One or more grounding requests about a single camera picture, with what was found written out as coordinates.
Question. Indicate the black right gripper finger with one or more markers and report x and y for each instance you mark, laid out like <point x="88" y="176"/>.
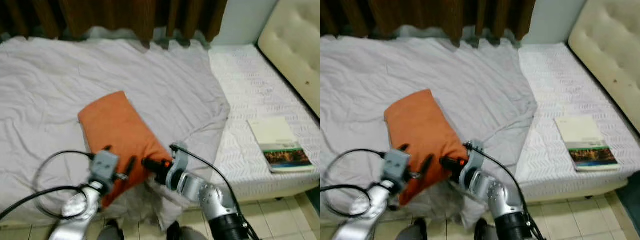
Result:
<point x="147" y="164"/>
<point x="444" y="162"/>

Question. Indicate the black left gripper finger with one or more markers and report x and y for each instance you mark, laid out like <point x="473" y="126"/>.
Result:
<point x="131" y="165"/>
<point x="428" y="164"/>

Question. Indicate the orange pillow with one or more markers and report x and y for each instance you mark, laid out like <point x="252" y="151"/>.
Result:
<point x="120" y="130"/>
<point x="425" y="130"/>

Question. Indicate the white book with photo cover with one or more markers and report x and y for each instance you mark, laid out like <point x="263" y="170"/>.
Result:
<point x="582" y="135"/>
<point x="275" y="135"/>

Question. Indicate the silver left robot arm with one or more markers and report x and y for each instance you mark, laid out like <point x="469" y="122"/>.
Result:
<point x="362" y="210"/>
<point x="75" y="210"/>

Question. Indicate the silver left robot leg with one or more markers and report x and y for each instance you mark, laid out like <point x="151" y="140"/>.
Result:
<point x="111" y="231"/>
<point x="412" y="232"/>

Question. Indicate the silver robot leg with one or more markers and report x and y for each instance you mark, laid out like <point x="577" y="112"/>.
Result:
<point x="182" y="232"/>
<point x="487" y="231"/>
<point x="412" y="232"/>
<point x="111" y="231"/>

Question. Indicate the silver right robot leg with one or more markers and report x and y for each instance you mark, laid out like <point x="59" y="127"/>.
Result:
<point x="182" y="232"/>
<point x="487" y="231"/>

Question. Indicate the grey crumpled bedsheet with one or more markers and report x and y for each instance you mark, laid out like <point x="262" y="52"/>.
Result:
<point x="100" y="70"/>
<point x="425" y="70"/>

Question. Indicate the white patterned mattress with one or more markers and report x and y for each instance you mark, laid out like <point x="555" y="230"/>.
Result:
<point x="565" y="85"/>
<point x="255" y="85"/>

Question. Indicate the brown curtain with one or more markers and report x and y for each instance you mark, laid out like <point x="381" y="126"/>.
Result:
<point x="115" y="15"/>
<point x="425" y="15"/>

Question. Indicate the beige tufted headboard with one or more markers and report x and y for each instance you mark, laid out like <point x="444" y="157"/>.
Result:
<point x="610" y="40"/>
<point x="295" y="45"/>

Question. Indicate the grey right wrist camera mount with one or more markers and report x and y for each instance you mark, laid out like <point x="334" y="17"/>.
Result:
<point x="177" y="165"/>
<point x="474" y="162"/>

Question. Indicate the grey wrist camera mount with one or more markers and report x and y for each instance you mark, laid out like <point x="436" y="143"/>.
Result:
<point x="104" y="167"/>
<point x="474" y="162"/>
<point x="396" y="166"/>
<point x="177" y="165"/>

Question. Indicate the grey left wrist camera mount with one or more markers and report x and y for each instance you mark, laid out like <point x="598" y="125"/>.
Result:
<point x="396" y="166"/>
<point x="104" y="167"/>

